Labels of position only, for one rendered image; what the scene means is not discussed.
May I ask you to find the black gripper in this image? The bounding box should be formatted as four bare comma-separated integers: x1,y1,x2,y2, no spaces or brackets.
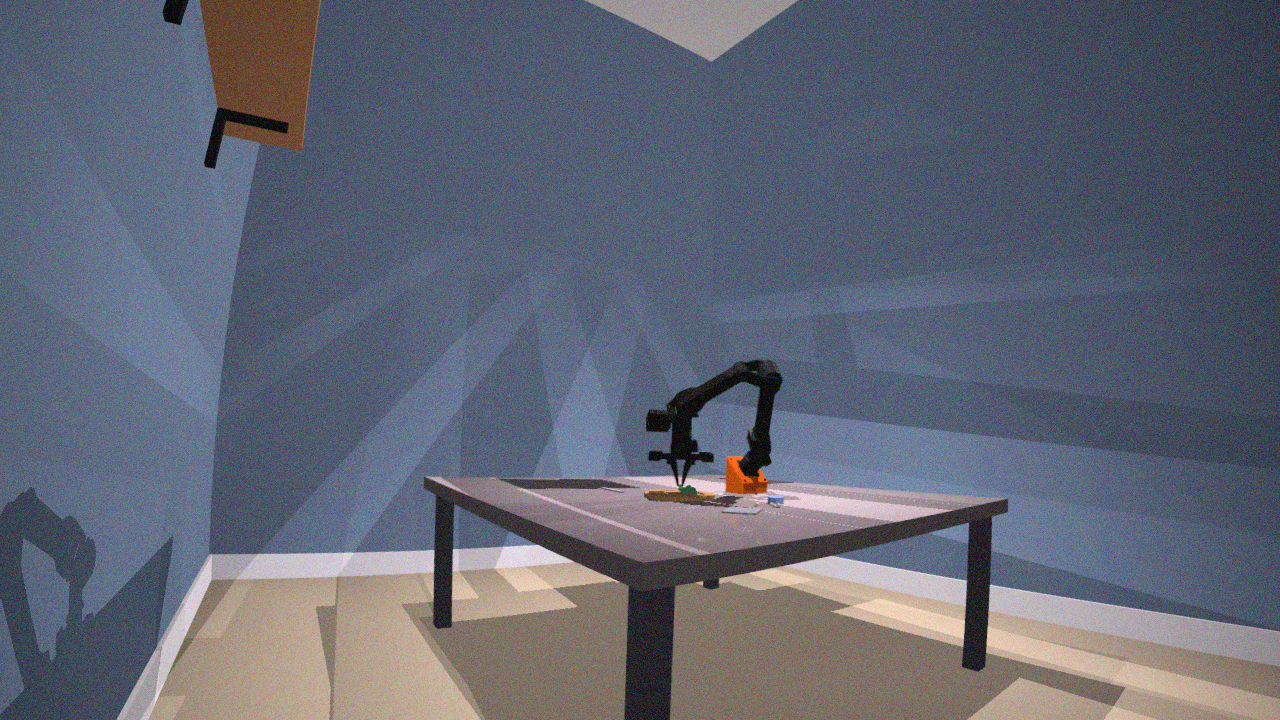
649,433,714,486

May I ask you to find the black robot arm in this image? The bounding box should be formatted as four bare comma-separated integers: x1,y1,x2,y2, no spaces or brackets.
646,360,783,477

